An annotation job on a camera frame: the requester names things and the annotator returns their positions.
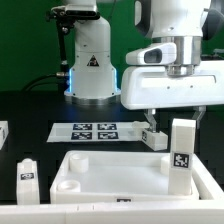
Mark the white L-shaped fence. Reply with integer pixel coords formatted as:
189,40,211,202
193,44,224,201
0,158,224,224

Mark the white desk tabletop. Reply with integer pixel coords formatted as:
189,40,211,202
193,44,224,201
50,151,199,204

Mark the black cable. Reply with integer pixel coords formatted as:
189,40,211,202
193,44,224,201
21,73,68,92

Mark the black camera on stand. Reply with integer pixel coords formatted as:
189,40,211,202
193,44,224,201
46,3,100,77

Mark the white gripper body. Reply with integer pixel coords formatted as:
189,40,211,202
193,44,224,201
121,60,224,110

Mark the white marker base plate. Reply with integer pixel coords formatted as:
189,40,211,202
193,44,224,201
47,122,141,143

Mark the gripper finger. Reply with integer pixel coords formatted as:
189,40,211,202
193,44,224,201
193,106,206,128
144,109,157,132

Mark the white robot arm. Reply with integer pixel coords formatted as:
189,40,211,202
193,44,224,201
59,0,224,127

